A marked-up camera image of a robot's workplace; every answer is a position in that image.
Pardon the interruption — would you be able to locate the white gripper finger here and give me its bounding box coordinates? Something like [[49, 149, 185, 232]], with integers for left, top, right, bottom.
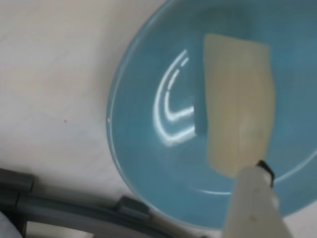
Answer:
[[221, 160, 296, 238]]

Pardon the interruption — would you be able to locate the pale white squid sushi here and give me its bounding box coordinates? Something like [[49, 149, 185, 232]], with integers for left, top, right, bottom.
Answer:
[[203, 33, 277, 179]]

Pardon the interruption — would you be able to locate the blue round dish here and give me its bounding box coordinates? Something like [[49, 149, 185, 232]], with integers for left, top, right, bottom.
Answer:
[[106, 0, 317, 224]]

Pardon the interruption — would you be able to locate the grey circular toy track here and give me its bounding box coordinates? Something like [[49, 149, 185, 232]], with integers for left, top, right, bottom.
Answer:
[[0, 167, 208, 238]]

